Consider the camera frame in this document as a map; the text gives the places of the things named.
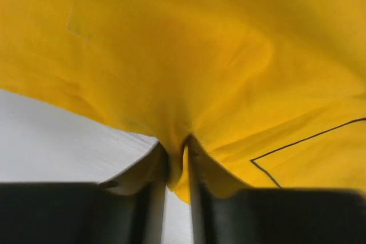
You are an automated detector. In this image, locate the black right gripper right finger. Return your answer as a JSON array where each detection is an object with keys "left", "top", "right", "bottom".
[{"left": 186, "top": 137, "right": 365, "bottom": 243}]

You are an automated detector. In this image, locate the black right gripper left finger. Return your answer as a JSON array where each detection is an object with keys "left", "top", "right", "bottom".
[{"left": 1, "top": 144, "right": 168, "bottom": 243}]

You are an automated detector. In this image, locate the yellow Pikachu cloth placemat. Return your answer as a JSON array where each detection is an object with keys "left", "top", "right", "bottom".
[{"left": 1, "top": 0, "right": 365, "bottom": 201}]

